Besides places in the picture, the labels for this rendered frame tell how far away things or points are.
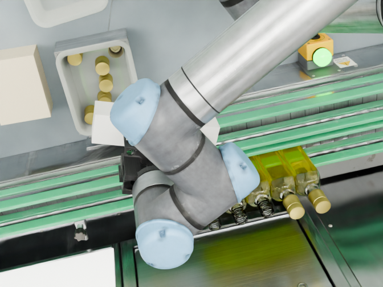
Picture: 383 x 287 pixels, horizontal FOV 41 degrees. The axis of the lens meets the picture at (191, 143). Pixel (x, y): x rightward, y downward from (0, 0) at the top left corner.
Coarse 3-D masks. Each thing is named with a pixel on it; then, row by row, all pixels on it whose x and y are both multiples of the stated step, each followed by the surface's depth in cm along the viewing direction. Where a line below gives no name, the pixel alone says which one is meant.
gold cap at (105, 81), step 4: (100, 76) 125; (104, 76) 124; (108, 76) 124; (100, 80) 123; (104, 80) 122; (108, 80) 122; (112, 80) 125; (100, 84) 123; (104, 84) 123; (108, 84) 123; (112, 84) 123; (100, 88) 123; (104, 88) 123; (108, 88) 123
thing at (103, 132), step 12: (96, 108) 95; (108, 108) 96; (96, 120) 94; (108, 120) 94; (216, 120) 101; (96, 132) 95; (108, 132) 95; (204, 132) 99; (216, 132) 99; (108, 144) 96; (120, 144) 97
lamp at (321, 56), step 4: (320, 48) 125; (324, 48) 125; (316, 52) 125; (320, 52) 124; (324, 52) 124; (328, 52) 124; (312, 56) 126; (316, 56) 125; (320, 56) 124; (324, 56) 124; (328, 56) 124; (316, 60) 125; (320, 60) 125; (324, 60) 125; (328, 60) 125; (320, 64) 125; (324, 64) 125
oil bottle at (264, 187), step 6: (252, 156) 123; (252, 162) 120; (258, 162) 120; (258, 168) 118; (264, 174) 116; (264, 180) 114; (258, 186) 112; (264, 186) 112; (252, 192) 112; (258, 192) 112; (264, 192) 112; (270, 192) 113; (246, 198) 115; (252, 198) 112; (270, 198) 113; (252, 204) 113
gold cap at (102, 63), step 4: (100, 56) 123; (104, 56) 123; (96, 60) 122; (100, 60) 121; (104, 60) 121; (108, 60) 124; (96, 64) 120; (100, 64) 120; (104, 64) 120; (108, 64) 121; (96, 68) 120; (100, 68) 121; (104, 68) 121; (108, 68) 121; (100, 72) 121; (104, 72) 121
